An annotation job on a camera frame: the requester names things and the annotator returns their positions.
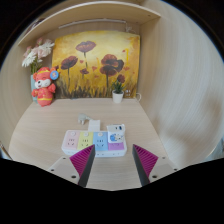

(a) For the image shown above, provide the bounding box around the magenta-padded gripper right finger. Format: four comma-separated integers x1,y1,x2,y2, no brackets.
131,143,180,188

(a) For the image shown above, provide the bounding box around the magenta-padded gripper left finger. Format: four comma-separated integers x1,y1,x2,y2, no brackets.
46,144,96,188

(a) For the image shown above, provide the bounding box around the white block charger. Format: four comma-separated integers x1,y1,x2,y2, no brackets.
106,123,126,144

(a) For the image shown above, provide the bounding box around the pastel multicolour power strip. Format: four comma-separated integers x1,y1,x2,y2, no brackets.
60,129,128,158

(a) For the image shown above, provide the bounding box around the white power plug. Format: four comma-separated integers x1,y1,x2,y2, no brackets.
77,113,90,126

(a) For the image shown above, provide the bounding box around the small plant in white pot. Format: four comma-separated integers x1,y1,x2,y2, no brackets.
111,80,126,104

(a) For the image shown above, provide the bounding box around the red plush toy figure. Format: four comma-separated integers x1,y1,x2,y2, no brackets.
31,66,60,108

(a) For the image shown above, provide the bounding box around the pale blue vase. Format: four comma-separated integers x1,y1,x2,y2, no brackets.
30,73,39,103

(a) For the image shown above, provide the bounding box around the yellow poppy flower painting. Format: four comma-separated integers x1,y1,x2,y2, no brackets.
51,30,141,100

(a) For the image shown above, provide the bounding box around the pink and white flower bouquet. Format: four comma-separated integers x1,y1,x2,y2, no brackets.
21,36,56,75

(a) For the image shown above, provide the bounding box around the white light bar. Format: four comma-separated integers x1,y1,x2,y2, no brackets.
58,18,128,30

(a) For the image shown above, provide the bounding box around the light wooden shelf unit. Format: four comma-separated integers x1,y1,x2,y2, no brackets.
18,0,162,48

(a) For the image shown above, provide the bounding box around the white coiled cable bundle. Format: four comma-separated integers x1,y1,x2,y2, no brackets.
87,119,102,132

